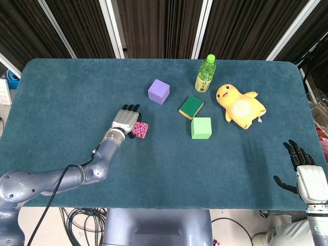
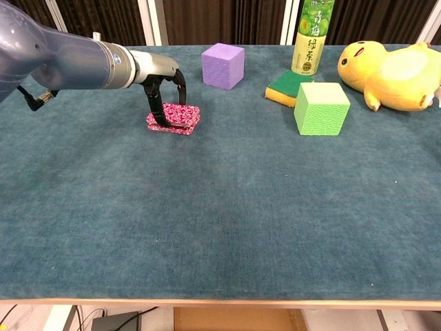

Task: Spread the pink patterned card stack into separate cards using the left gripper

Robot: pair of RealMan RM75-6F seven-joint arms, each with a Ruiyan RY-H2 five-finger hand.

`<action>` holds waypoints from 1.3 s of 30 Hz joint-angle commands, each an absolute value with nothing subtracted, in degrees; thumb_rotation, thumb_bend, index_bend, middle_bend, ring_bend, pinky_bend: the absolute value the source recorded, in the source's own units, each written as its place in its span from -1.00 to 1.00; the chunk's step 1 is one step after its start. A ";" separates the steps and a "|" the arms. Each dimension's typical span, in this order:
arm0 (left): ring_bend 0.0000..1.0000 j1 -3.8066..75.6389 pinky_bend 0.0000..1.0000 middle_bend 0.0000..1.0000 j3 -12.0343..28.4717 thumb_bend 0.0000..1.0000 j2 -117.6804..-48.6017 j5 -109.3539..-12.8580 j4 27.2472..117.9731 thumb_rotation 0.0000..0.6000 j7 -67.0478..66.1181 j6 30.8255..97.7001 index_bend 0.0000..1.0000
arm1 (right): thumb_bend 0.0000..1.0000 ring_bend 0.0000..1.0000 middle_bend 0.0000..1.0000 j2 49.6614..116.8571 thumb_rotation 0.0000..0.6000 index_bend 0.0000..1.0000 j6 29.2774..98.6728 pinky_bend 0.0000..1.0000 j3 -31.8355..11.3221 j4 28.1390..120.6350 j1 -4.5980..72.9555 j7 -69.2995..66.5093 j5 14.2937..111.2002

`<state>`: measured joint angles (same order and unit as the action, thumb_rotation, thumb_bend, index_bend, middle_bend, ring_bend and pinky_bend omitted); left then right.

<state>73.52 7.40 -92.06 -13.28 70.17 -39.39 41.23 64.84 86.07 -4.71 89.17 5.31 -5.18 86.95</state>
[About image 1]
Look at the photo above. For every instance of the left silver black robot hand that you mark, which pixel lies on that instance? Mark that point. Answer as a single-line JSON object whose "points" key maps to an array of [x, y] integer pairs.
{"points": [[125, 119]]}

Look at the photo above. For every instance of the teal table cloth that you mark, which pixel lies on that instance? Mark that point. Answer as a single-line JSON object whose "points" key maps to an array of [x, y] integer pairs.
{"points": [[179, 166]]}

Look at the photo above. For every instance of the dark pleated curtain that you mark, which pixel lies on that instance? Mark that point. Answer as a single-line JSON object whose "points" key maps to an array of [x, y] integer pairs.
{"points": [[159, 25]]}

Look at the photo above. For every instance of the pink patterned card stack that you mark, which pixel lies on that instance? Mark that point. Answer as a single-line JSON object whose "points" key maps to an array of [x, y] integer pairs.
{"points": [[141, 130]]}

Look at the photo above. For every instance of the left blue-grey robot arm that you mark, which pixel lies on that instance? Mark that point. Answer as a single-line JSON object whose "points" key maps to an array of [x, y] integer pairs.
{"points": [[64, 178]]}

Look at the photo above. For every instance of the blue-grey robot torso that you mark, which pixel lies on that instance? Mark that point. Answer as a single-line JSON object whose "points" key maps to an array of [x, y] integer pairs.
{"points": [[156, 228]]}

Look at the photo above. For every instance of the blue plastic object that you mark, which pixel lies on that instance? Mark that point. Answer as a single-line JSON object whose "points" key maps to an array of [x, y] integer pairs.
{"points": [[12, 77]]}

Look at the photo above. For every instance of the white frame post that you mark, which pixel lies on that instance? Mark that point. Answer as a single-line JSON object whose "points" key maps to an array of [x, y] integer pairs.
{"points": [[9, 65], [292, 29], [202, 25], [57, 29], [111, 28]]}

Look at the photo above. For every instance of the green foam cube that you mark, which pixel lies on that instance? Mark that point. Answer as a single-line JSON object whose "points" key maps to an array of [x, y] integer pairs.
{"points": [[201, 128]]}

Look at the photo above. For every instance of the yellow plush toy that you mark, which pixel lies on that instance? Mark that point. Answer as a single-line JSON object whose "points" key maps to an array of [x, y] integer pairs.
{"points": [[241, 107]]}

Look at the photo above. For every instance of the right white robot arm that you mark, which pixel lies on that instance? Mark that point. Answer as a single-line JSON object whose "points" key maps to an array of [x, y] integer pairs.
{"points": [[317, 225]]}

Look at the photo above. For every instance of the purple foam cube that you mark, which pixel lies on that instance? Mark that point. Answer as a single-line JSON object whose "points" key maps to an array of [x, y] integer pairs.
{"points": [[159, 91]]}

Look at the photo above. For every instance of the white power strip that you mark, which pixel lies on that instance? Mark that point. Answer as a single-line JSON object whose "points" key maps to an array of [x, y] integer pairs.
{"points": [[3, 92]]}

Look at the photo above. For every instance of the green tea bottle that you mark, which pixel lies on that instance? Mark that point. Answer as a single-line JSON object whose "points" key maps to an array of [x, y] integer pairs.
{"points": [[205, 77]]}

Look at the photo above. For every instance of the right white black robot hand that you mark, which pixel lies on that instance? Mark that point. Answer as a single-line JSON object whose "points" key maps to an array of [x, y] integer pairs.
{"points": [[310, 182]]}

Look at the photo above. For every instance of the yellow green sponge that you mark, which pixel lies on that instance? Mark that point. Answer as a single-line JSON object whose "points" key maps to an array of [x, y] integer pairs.
{"points": [[191, 106]]}

